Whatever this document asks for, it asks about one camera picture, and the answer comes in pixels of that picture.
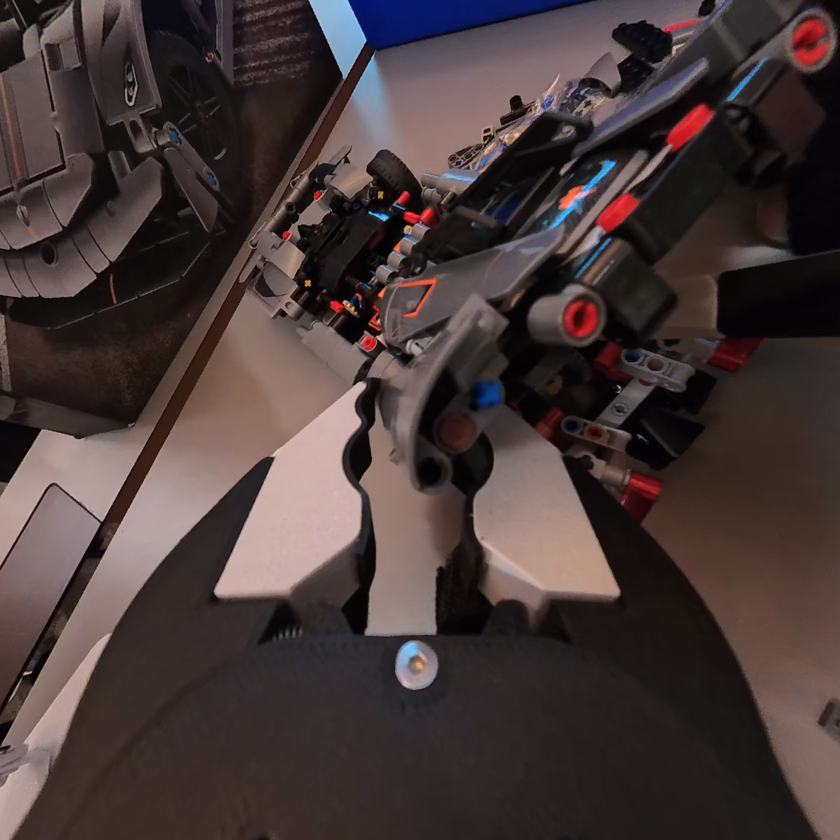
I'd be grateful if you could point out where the grey desk inset panel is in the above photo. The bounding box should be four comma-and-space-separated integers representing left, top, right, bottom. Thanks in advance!
0, 484, 102, 713

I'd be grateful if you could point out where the grey Lego Technic car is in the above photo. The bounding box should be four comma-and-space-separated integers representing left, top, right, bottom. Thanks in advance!
367, 0, 840, 493

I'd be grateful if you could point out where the blue storage bin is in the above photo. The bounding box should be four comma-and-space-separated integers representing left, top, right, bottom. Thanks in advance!
348, 0, 578, 48

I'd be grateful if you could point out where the small bag of lego pieces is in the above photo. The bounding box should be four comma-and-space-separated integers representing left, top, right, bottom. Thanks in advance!
453, 75, 621, 172

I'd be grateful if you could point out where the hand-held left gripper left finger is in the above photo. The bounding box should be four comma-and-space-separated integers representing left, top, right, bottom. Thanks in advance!
213, 382, 380, 634

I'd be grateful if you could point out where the dark lego set box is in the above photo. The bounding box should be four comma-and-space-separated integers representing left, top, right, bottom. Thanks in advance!
0, 0, 345, 437

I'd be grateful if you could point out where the grey lego car chassis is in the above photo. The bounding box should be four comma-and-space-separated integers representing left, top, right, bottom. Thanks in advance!
249, 147, 762, 522

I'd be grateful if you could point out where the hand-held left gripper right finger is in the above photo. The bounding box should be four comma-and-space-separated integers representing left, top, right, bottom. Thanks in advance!
433, 410, 622, 634

